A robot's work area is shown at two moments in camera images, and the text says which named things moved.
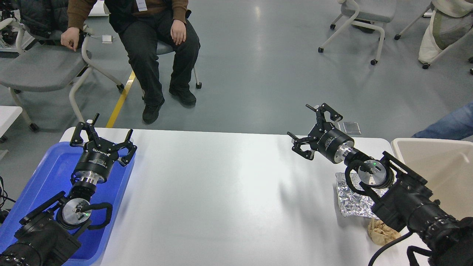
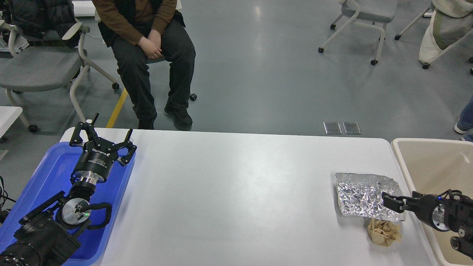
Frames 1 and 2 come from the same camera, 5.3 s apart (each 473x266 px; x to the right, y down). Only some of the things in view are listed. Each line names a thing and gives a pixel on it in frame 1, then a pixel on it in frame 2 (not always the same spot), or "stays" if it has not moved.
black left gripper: x=99 y=155 stays
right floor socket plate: x=351 y=128 stays
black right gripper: x=325 y=138 → x=430 y=208
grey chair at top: x=372 y=13 stays
